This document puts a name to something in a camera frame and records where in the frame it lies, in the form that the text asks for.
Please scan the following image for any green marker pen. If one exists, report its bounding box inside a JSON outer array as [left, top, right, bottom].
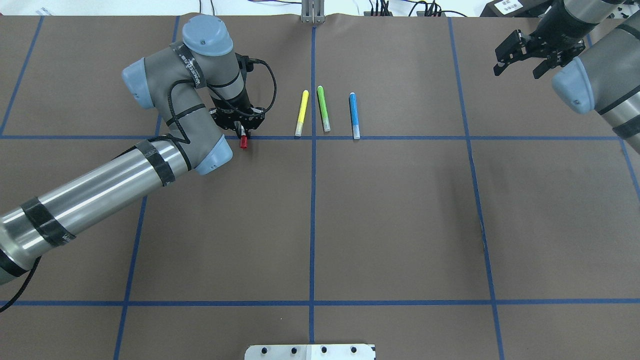
[[317, 85, 331, 133]]

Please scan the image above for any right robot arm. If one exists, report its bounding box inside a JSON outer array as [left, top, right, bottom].
[[493, 0, 640, 152]]

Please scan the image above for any aluminium frame post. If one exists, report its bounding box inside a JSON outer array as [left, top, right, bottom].
[[300, 0, 326, 25]]

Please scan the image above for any yellow marker pen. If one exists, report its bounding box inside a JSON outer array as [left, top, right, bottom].
[[294, 89, 310, 137]]

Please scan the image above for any blue marker pen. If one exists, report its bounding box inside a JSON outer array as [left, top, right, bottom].
[[349, 92, 361, 141]]

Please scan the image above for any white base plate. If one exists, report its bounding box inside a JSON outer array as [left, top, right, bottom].
[[244, 343, 377, 360]]

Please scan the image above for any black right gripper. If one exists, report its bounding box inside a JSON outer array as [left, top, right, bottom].
[[493, 29, 586, 80]]

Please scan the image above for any red marker pen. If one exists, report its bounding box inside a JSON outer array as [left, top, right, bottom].
[[238, 124, 249, 150]]

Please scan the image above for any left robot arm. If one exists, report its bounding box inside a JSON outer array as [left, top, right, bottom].
[[1, 14, 271, 285]]

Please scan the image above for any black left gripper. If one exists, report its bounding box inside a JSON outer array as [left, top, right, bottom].
[[209, 107, 266, 139]]

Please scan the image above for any brown paper table mat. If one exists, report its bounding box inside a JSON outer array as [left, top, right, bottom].
[[1, 15, 639, 360]]

